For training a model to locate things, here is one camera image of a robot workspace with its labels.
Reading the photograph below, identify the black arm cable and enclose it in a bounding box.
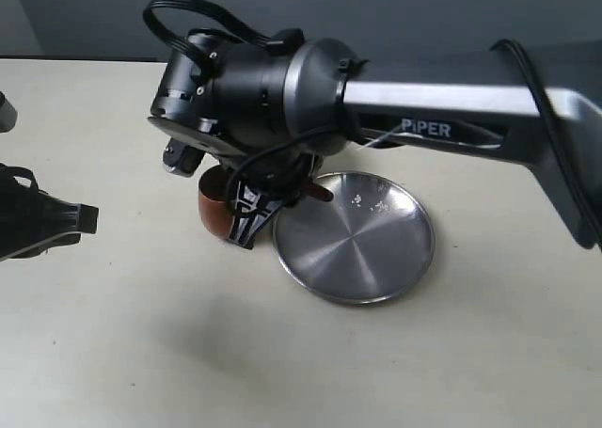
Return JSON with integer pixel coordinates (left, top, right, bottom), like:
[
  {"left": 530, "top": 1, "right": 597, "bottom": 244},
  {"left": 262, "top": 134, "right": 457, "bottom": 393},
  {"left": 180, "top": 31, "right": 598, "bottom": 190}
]
[{"left": 142, "top": 0, "right": 302, "bottom": 86}]

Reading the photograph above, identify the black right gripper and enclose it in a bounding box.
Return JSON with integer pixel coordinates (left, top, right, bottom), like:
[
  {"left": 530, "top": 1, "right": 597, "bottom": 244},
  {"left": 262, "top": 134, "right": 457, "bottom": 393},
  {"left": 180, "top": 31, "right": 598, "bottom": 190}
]
[{"left": 148, "top": 117, "right": 325, "bottom": 250}]

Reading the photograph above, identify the dark red wooden spoon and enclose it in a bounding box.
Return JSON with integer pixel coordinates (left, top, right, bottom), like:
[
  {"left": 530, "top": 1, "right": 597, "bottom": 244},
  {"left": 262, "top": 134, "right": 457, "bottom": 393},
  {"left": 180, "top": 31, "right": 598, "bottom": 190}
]
[{"left": 305, "top": 182, "right": 334, "bottom": 202}]

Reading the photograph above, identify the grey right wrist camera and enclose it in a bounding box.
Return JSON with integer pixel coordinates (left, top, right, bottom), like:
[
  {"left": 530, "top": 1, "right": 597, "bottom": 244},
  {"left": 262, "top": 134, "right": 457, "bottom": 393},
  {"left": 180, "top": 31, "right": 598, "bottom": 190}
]
[{"left": 162, "top": 138, "right": 205, "bottom": 178}]

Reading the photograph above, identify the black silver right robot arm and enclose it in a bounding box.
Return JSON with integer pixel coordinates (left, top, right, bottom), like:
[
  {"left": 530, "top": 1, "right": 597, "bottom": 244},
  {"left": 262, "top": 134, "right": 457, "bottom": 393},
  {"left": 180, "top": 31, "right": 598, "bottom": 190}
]
[{"left": 150, "top": 30, "right": 601, "bottom": 248}]

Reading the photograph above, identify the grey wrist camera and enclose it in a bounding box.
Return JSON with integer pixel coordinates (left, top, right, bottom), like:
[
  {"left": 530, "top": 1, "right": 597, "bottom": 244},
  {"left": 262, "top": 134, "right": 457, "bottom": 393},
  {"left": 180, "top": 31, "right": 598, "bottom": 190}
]
[
  {"left": 0, "top": 92, "right": 18, "bottom": 134},
  {"left": 162, "top": 138, "right": 205, "bottom": 178}
]

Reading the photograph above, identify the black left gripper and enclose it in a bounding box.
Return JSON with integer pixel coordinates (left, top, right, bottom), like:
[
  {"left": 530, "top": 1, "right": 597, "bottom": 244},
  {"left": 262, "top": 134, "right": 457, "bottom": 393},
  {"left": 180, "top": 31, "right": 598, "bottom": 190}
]
[{"left": 1, "top": 164, "right": 99, "bottom": 262}]

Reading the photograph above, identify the brown wooden cup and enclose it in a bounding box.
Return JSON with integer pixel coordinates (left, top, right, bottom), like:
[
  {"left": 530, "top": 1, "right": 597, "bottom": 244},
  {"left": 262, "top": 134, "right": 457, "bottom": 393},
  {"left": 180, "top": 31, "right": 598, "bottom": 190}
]
[{"left": 198, "top": 165, "right": 254, "bottom": 249}]

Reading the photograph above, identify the round steel plate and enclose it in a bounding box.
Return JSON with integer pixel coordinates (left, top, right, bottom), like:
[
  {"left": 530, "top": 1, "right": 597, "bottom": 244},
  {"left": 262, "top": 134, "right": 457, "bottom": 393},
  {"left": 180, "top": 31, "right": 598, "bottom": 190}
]
[{"left": 272, "top": 171, "right": 436, "bottom": 305}]

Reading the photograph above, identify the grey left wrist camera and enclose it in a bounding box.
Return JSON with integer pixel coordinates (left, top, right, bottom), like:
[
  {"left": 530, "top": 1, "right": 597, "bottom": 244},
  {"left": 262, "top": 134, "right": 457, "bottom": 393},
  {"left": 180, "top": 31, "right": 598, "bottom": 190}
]
[{"left": 0, "top": 92, "right": 18, "bottom": 134}]

